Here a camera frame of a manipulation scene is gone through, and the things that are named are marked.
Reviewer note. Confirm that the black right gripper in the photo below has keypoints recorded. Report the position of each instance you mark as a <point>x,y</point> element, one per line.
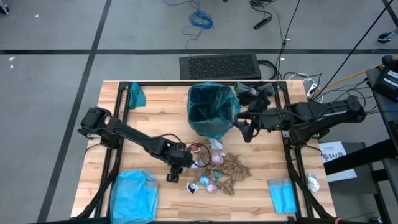
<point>264,119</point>

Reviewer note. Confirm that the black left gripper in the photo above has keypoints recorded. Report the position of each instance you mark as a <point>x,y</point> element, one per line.
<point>178,155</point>

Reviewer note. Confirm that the black white paper scrap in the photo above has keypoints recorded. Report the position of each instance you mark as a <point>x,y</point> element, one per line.
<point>192,188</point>

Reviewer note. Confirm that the teal trash bag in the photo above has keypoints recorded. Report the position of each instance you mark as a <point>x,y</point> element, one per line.
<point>217,124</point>

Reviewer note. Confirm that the grey white paper scrap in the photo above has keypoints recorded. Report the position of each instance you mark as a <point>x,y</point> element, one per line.
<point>199,163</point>

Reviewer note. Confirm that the red white wrapper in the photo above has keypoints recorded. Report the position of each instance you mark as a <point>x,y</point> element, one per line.
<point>196,148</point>

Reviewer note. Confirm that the pink wrapper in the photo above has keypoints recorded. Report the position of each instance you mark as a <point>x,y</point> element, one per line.
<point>212,188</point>
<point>217,158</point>

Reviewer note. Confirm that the black trash bin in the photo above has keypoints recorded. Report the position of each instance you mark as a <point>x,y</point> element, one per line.
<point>205,134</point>

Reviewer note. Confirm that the light blue trash bag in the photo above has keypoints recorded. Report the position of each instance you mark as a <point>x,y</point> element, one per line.
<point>133,196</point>

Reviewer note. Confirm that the small blue scrap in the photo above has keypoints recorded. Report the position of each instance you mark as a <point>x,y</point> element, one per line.
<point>218,175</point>

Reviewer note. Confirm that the brown paper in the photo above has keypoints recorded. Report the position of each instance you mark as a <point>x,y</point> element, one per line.
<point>233,171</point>

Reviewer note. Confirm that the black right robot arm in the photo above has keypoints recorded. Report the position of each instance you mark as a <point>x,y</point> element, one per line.
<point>326,115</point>

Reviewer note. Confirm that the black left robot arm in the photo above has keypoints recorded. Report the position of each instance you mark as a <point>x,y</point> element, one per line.
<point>136,137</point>

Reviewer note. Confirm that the flat folded blue bag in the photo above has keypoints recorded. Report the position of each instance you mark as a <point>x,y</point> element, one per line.
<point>283,196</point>

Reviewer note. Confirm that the small folded teal bag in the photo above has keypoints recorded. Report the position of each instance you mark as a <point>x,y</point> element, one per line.
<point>136,96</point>

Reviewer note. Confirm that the dark cloth pile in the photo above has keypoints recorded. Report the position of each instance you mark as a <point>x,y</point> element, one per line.
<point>248,91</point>

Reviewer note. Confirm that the white power strip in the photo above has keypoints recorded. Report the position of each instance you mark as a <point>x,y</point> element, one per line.
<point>311,89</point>

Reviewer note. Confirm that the crumpled white plastic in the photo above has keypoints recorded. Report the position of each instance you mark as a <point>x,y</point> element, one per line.
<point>313,183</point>

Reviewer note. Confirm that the white label sheet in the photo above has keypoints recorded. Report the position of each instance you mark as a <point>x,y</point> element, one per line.
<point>332,149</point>

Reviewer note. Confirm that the black power strip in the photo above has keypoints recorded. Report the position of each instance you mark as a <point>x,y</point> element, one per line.
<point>262,22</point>

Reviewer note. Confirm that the black side desk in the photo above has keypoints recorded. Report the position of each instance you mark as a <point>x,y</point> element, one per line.
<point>351,160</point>

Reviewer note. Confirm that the black box device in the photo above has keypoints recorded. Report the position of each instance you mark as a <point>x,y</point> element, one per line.
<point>387,82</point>

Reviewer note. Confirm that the black aluminium table frame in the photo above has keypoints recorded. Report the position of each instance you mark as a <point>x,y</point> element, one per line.
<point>168,83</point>

